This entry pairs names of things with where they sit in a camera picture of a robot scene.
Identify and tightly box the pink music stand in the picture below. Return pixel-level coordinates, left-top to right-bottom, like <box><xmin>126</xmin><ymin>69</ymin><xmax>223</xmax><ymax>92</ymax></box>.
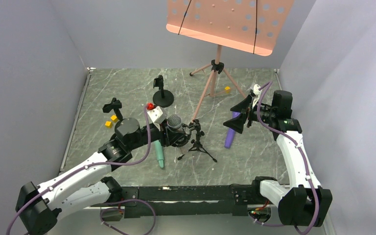
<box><xmin>166</xmin><ymin>0</ymin><xmax>294</xmax><ymax>118</ymax></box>

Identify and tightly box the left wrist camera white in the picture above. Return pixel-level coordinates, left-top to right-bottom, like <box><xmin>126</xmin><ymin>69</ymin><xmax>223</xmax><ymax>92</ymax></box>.
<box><xmin>147</xmin><ymin>106</ymin><xmax>167</xmax><ymax>131</ymax></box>

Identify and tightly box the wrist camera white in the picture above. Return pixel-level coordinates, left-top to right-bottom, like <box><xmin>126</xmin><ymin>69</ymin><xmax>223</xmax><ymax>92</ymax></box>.
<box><xmin>249</xmin><ymin>83</ymin><xmax>262</xmax><ymax>107</ymax></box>
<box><xmin>147</xmin><ymin>106</ymin><xmax>167</xmax><ymax>131</ymax></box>

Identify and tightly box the black round-base mic stand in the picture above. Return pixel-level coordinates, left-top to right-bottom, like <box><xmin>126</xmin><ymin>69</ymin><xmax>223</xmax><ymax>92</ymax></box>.
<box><xmin>102</xmin><ymin>97</ymin><xmax>123</xmax><ymax>121</ymax></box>
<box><xmin>152</xmin><ymin>75</ymin><xmax>174</xmax><ymax>108</ymax></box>

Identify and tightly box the purple toy microphone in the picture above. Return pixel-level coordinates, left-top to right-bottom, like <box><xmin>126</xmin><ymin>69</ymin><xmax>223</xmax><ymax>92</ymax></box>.
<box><xmin>224</xmin><ymin>128</ymin><xmax>236</xmax><ymax>149</ymax></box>

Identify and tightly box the glittery rhinestone microphone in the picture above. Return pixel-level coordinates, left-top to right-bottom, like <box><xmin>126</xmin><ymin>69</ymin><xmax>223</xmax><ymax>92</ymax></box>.
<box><xmin>167</xmin><ymin>114</ymin><xmax>182</xmax><ymax>130</ymax></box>

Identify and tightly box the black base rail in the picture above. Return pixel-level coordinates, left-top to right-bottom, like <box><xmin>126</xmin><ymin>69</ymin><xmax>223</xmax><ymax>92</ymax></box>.
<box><xmin>119</xmin><ymin>184</ymin><xmax>269</xmax><ymax>218</ymax></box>

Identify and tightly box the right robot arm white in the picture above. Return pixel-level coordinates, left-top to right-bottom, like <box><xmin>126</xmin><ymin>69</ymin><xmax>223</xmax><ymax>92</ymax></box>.
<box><xmin>224</xmin><ymin>90</ymin><xmax>332</xmax><ymax>228</ymax></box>

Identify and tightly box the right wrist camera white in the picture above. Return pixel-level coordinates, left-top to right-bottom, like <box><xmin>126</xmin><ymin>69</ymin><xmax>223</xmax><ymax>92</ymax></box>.
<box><xmin>249</xmin><ymin>83</ymin><xmax>262</xmax><ymax>107</ymax></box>

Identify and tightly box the mint green toy microphone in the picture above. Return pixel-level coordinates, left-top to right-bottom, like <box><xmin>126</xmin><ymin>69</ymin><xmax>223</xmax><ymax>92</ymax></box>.
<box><xmin>154</xmin><ymin>141</ymin><xmax>165</xmax><ymax>169</ymax></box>

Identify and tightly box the yellow cube left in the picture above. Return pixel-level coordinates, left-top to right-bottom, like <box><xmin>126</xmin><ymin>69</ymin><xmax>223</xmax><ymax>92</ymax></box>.
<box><xmin>110</xmin><ymin>115</ymin><xmax>119</xmax><ymax>123</ymax></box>

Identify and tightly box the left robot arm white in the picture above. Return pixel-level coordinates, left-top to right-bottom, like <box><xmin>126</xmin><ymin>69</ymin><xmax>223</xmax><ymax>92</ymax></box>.
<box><xmin>15</xmin><ymin>115</ymin><xmax>190</xmax><ymax>235</ymax></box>

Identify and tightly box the black tripod shock-mount stand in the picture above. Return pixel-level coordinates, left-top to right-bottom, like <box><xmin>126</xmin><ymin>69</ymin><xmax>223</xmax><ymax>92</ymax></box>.
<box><xmin>177</xmin><ymin>119</ymin><xmax>218</xmax><ymax>163</ymax></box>

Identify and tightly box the orange cube left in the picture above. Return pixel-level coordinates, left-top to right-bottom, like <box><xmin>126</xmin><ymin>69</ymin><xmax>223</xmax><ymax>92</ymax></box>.
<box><xmin>105</xmin><ymin>121</ymin><xmax>113</xmax><ymax>128</ymax></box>

